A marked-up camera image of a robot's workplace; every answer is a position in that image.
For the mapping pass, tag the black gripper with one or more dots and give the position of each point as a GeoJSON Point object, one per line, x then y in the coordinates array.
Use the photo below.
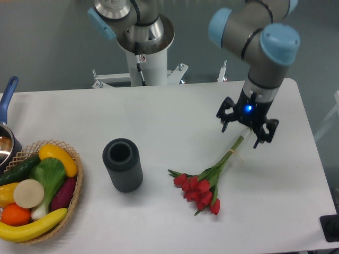
{"type": "Point", "coordinates": [250, 113]}

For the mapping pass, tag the red tulip bouquet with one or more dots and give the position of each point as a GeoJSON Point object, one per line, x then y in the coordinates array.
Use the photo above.
{"type": "Point", "coordinates": [203, 188]}

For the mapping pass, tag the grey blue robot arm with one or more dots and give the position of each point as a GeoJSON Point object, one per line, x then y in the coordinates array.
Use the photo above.
{"type": "Point", "coordinates": [255, 34]}

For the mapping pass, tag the dark grey ribbed vase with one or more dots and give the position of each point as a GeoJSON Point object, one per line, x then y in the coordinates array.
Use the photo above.
{"type": "Point", "coordinates": [122, 161]}

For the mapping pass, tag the black device at edge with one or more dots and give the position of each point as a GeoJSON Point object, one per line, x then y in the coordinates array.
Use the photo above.
{"type": "Point", "coordinates": [329, 225]}

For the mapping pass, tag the purple sweet potato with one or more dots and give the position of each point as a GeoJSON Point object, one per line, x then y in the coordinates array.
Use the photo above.
{"type": "Point", "coordinates": [64, 195]}

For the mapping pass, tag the yellow squash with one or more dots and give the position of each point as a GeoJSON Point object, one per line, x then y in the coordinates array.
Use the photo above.
{"type": "Point", "coordinates": [54, 151]}

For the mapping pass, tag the green bok choy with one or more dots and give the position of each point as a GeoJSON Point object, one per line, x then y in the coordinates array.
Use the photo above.
{"type": "Point", "coordinates": [50, 173]}

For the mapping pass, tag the woven wicker basket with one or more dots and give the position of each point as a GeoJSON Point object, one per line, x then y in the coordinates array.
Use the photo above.
{"type": "Point", "coordinates": [32, 150]}

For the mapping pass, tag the beige round slice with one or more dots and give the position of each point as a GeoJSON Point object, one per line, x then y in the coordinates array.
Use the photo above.
{"type": "Point", "coordinates": [28, 193]}

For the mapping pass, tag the dark green cucumber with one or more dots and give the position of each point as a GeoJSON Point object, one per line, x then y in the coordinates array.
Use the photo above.
{"type": "Point", "coordinates": [21, 171]}

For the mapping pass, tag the yellow bell pepper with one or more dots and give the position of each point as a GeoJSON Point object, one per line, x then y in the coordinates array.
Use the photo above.
{"type": "Point", "coordinates": [7, 194]}

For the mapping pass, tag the orange fruit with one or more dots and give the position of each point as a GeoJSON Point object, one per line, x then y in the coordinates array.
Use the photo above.
{"type": "Point", "coordinates": [15, 215]}

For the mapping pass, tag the yellow banana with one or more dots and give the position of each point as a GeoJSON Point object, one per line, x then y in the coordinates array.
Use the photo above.
{"type": "Point", "coordinates": [32, 230]}

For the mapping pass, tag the white metal mounting frame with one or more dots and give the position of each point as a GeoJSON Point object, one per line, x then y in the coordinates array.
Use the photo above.
{"type": "Point", "coordinates": [173, 77]}

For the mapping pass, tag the white frame at right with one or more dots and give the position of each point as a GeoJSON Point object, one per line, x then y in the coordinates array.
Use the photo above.
{"type": "Point", "coordinates": [328, 121]}

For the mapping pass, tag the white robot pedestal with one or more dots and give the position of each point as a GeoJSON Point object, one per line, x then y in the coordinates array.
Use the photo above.
{"type": "Point", "coordinates": [151, 68]}

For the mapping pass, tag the blue handled saucepan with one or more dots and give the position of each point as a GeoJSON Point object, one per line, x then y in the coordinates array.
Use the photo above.
{"type": "Point", "coordinates": [10, 146]}

